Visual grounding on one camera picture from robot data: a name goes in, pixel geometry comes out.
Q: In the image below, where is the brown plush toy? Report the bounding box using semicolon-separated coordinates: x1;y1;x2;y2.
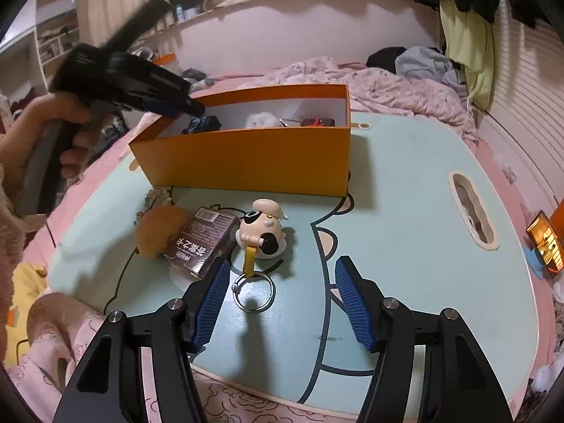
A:
134;205;190;260

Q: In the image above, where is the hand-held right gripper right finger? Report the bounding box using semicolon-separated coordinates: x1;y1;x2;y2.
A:
334;256;514;423

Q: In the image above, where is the beaded bracelet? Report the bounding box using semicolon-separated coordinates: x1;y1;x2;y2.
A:
134;185;173;230

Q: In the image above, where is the grey clothing heap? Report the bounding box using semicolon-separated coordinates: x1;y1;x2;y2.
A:
395;48;468;98

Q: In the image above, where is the blue phone stand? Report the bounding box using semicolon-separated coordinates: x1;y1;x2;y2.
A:
524;247;549;279

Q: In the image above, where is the cartoon figure keychain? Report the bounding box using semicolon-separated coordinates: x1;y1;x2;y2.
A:
230;198;296;313

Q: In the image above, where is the dark grey clothing pile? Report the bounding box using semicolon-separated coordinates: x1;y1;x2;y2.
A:
180;69;216;93

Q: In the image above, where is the orange cardboard box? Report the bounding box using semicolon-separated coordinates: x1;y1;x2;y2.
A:
129;84;353;198

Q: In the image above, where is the black glossy cloth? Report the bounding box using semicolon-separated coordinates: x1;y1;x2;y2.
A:
182;115;221;135

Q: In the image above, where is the white shelf cabinet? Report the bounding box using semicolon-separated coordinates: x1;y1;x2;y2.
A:
34;9;81;81

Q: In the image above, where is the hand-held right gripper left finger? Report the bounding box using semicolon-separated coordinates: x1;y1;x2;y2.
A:
53;256;232;423

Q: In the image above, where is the smartphone with lit screen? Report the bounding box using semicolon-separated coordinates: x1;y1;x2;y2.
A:
526;210;564;279

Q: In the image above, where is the person's left hand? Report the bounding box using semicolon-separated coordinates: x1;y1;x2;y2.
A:
0;92;97;214

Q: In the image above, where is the light green cartoon table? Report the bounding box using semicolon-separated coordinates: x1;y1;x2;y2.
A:
20;70;562;406

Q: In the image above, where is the yellow cloth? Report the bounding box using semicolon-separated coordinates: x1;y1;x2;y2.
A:
11;262;49;318

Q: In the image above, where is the yellow-green hanging garment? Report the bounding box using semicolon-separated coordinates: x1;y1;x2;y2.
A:
439;0;495;113

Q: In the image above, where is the white fluffy plush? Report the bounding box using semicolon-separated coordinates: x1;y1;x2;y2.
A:
244;111;281;129

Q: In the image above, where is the pink floral blanket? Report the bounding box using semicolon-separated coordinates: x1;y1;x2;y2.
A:
6;293;362;423

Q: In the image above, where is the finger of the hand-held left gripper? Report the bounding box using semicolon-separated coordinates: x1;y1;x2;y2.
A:
152;92;207;119

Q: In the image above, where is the mauve quilt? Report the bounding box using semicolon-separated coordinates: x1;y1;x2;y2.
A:
238;56;481;151

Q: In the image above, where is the black clothing heap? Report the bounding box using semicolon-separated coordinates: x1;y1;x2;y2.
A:
367;47;408;73

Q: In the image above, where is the brown card box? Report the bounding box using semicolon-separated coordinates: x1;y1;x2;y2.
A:
163;206;242;280

